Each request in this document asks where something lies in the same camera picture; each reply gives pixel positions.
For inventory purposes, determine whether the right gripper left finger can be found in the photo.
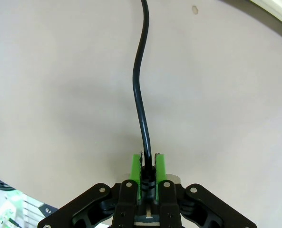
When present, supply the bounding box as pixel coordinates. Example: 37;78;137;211
38;153;143;228

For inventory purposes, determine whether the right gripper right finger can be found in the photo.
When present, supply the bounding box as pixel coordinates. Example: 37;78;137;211
154;152;258;228

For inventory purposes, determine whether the black power cable with plug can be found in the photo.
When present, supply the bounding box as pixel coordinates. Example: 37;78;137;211
132;0;158;216

